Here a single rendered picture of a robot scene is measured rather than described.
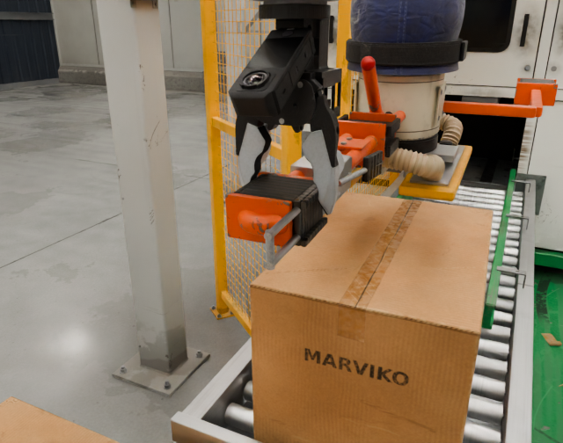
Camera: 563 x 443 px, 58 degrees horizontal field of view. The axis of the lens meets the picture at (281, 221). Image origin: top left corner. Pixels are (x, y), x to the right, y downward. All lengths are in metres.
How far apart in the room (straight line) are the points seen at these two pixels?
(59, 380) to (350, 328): 1.70
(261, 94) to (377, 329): 0.54
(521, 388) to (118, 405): 1.48
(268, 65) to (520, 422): 1.00
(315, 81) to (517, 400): 0.99
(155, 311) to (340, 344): 1.30
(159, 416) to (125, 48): 1.34
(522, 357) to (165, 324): 1.32
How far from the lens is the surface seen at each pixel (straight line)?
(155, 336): 2.19
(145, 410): 2.15
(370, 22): 1.00
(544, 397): 2.38
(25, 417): 1.39
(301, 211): 0.51
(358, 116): 0.90
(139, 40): 1.81
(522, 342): 1.54
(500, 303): 1.81
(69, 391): 2.33
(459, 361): 0.89
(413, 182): 0.98
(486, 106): 1.11
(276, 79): 0.45
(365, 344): 0.91
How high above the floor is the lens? 1.39
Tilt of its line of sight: 21 degrees down
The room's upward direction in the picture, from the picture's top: straight up
